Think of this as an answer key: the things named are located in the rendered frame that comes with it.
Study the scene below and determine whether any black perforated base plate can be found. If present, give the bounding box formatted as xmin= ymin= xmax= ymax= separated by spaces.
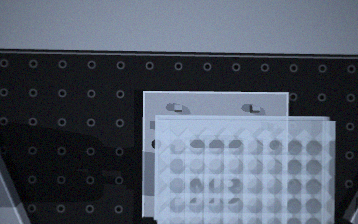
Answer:
xmin=0 ymin=49 xmax=358 ymax=224

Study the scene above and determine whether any white multi-well plate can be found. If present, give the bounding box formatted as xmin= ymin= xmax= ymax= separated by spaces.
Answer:
xmin=154 ymin=115 xmax=336 ymax=224

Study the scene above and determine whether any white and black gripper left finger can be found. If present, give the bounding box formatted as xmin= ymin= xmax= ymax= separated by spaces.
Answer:
xmin=140 ymin=217 xmax=157 ymax=224

